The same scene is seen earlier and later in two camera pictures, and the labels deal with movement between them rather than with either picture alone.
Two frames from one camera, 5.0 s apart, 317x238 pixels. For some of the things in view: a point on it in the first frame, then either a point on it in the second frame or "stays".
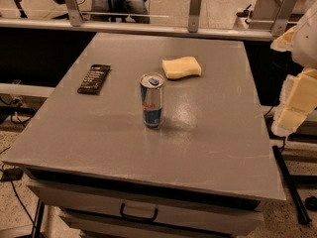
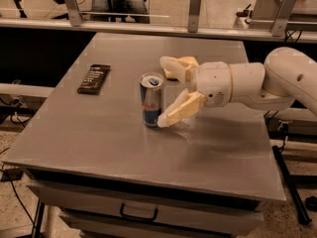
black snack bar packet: x=94 y=79 stays
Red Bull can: x=151 y=86 stays
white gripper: x=306 y=44 → x=213 y=82
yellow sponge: x=182 y=66 stays
